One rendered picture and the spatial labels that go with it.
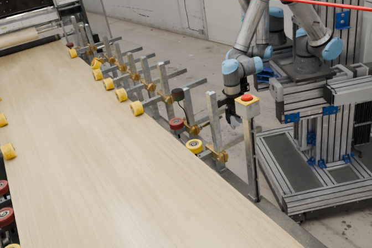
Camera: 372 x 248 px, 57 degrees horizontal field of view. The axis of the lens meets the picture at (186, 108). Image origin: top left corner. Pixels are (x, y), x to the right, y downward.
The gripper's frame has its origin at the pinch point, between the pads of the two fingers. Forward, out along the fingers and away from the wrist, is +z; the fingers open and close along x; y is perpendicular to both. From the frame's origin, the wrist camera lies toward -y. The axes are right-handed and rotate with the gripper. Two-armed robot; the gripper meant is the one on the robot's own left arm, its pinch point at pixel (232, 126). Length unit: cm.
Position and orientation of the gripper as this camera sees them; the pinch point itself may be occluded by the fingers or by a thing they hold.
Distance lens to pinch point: 173.0
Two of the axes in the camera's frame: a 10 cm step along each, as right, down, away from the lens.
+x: 6.0, -4.7, 6.5
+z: 1.6, 8.6, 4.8
